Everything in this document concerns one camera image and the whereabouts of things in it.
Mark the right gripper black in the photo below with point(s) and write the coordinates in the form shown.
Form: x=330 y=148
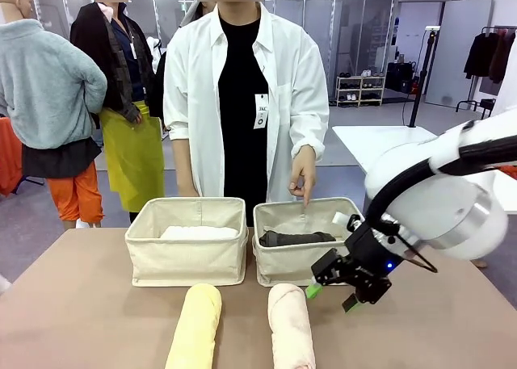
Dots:
x=373 y=248

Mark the white towel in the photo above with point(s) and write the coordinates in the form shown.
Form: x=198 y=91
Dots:
x=198 y=232

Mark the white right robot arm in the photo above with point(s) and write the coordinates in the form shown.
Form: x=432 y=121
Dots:
x=444 y=191

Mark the person's left hand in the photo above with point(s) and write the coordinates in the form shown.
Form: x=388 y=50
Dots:
x=303 y=171

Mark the beige fabric basket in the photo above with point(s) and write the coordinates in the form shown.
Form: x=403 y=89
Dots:
x=186 y=260
x=291 y=264

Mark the dark grey rolled towel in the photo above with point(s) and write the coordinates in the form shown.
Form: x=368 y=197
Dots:
x=297 y=238

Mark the pink rolled towel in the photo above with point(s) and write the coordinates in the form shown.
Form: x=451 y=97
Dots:
x=291 y=328

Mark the white side table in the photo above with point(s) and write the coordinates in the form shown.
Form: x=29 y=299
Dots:
x=383 y=143

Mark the yellow rolled towel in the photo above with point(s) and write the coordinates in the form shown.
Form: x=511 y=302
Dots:
x=198 y=328

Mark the wooden shoe rack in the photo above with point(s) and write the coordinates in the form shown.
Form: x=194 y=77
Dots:
x=359 y=90

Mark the white name tag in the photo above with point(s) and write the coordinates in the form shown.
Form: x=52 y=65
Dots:
x=261 y=112

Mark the black bags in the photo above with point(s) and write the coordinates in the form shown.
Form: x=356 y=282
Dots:
x=400 y=76

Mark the black low bench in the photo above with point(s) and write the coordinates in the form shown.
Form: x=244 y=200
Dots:
x=478 y=104

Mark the person in white shirt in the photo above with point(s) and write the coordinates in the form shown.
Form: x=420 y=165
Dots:
x=194 y=82

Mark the person in yellow apron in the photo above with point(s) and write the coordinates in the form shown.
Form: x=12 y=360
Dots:
x=129 y=151

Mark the clothes rack with dark garments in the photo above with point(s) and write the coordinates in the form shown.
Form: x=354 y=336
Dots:
x=488 y=54

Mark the mannequin in grey fleece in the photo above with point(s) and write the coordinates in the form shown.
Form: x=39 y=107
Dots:
x=44 y=86

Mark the orange cloth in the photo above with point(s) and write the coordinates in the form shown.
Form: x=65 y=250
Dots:
x=9 y=155

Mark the black camera stand pole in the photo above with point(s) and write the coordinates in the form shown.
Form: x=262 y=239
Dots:
x=420 y=78

